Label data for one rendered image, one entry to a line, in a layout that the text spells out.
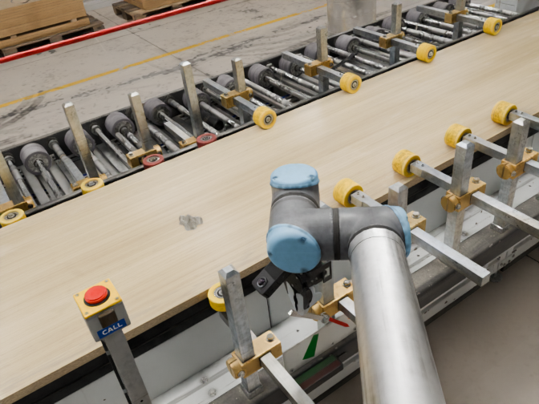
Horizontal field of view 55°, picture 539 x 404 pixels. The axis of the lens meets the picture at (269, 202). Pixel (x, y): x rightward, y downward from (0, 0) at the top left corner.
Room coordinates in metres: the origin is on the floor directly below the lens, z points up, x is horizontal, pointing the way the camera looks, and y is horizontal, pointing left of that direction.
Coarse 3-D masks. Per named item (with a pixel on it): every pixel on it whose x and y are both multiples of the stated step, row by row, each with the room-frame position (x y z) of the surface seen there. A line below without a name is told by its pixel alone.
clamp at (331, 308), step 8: (344, 280) 0.99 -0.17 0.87; (336, 288) 0.97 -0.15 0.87; (344, 288) 0.96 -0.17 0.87; (352, 288) 0.96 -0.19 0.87; (336, 296) 0.94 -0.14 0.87; (344, 296) 0.94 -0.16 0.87; (352, 296) 0.95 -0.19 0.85; (320, 304) 0.92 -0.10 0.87; (328, 304) 0.91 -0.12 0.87; (336, 304) 0.92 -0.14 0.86; (312, 312) 0.91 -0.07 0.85; (320, 312) 0.90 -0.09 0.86; (328, 312) 0.91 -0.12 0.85; (336, 312) 0.92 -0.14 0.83
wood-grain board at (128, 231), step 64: (448, 64) 2.25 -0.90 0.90; (512, 64) 2.17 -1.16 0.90; (256, 128) 1.86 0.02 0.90; (320, 128) 1.79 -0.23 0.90; (384, 128) 1.73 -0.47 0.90; (128, 192) 1.50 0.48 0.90; (192, 192) 1.46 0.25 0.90; (256, 192) 1.41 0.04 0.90; (320, 192) 1.36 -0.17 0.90; (384, 192) 1.32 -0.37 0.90; (0, 256) 1.24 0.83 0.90; (64, 256) 1.20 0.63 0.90; (128, 256) 1.17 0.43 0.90; (192, 256) 1.13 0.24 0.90; (256, 256) 1.10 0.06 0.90; (0, 320) 0.97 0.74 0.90; (64, 320) 0.94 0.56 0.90; (0, 384) 0.77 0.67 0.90
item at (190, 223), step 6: (180, 216) 1.31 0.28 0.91; (186, 216) 1.30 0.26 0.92; (192, 216) 1.31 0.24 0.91; (198, 216) 1.30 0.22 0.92; (180, 222) 1.29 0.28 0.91; (186, 222) 1.28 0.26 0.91; (192, 222) 1.28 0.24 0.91; (198, 222) 1.28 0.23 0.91; (186, 228) 1.26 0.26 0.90; (192, 228) 1.25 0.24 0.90
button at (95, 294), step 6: (90, 288) 0.69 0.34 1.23; (96, 288) 0.69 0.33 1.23; (102, 288) 0.69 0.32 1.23; (84, 294) 0.68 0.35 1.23; (90, 294) 0.68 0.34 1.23; (96, 294) 0.67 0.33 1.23; (102, 294) 0.67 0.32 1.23; (90, 300) 0.66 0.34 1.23; (96, 300) 0.66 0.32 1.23; (102, 300) 0.67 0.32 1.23
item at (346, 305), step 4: (344, 300) 0.93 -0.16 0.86; (348, 300) 0.93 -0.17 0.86; (340, 304) 0.92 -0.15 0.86; (344, 304) 0.92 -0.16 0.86; (348, 304) 0.91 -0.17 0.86; (352, 304) 0.91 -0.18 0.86; (340, 308) 0.92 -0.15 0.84; (344, 308) 0.91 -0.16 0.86; (348, 308) 0.90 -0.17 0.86; (352, 308) 0.90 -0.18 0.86; (344, 312) 0.91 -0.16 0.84; (348, 312) 0.89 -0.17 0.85; (352, 312) 0.89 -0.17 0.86; (348, 316) 0.89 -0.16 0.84; (352, 316) 0.88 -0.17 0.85; (352, 320) 0.88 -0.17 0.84
